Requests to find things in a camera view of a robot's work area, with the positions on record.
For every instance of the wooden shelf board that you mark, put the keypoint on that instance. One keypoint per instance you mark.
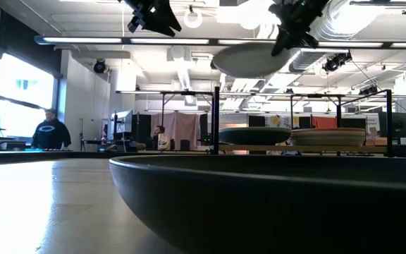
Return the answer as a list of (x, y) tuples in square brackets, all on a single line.
[(330, 149)]

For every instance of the black ceiling camera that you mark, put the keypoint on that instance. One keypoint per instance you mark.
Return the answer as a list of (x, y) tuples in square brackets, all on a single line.
[(333, 63)]

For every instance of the black aluminium rig frame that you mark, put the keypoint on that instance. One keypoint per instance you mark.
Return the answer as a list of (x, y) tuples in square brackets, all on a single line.
[(216, 120)]

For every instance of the orange cloth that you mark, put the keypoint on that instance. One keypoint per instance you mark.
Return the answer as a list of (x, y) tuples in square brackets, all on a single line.
[(324, 122)]

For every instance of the silver ventilation duct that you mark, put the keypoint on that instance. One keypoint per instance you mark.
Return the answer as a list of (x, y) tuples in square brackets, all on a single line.
[(340, 21)]

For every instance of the black ceiling spotlight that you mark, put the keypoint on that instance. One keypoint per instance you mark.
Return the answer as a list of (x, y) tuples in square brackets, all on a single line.
[(99, 66)]

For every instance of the pink curtain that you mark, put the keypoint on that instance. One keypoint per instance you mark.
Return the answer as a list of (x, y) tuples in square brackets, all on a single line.
[(185, 127)]

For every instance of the long LED light bar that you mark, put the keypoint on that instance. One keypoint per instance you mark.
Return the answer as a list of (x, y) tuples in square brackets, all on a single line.
[(169, 41)]

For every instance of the black plate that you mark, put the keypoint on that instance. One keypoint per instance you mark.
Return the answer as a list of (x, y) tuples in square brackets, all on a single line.
[(259, 211)]

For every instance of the large window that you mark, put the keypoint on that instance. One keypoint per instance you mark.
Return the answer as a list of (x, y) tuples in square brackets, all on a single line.
[(23, 106)]

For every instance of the person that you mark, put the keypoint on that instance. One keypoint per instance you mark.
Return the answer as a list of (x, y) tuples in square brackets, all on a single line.
[(159, 132), (51, 132)]

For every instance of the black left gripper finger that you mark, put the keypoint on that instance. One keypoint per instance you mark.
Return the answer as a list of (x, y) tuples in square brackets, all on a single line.
[(166, 24), (136, 23)]

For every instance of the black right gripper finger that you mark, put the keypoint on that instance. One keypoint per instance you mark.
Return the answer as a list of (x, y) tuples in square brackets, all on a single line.
[(282, 42), (308, 39)]

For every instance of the background computer monitor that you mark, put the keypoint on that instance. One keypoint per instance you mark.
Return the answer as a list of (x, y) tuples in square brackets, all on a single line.
[(123, 121), (397, 125)]

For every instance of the pale green plate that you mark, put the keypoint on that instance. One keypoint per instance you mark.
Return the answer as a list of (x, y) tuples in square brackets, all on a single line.
[(328, 141)]

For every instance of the light grey plate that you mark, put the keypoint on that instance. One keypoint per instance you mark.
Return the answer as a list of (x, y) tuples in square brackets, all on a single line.
[(245, 61)]

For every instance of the dark green plate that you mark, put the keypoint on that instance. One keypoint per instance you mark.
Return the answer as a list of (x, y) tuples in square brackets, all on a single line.
[(254, 137)]

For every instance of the floral cloth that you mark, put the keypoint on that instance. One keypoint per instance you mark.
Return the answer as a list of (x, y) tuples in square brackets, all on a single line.
[(277, 121)]

